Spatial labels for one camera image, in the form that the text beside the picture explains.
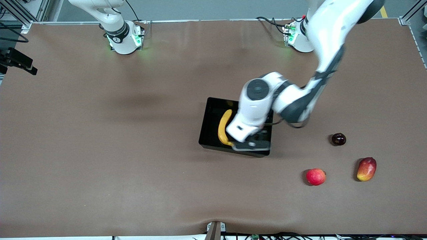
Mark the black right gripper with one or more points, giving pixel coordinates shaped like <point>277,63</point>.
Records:
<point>2,58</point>

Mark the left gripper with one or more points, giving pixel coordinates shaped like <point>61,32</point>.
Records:
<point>262,134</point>

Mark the yellow banana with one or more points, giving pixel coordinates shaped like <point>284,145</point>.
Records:
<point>223,126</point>

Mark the black plastic box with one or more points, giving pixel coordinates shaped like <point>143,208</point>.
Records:
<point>210,133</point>

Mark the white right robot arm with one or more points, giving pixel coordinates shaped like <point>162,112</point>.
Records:
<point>116,23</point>

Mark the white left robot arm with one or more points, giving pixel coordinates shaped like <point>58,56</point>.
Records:
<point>327,26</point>

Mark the red pomegranate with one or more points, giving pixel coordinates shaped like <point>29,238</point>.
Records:
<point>315,177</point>

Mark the dark purple plum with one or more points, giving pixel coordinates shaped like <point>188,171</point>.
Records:
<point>339,139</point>

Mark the red yellow mango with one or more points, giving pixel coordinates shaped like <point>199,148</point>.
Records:
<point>366,169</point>

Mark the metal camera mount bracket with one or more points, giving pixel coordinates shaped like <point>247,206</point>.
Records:
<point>215,230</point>

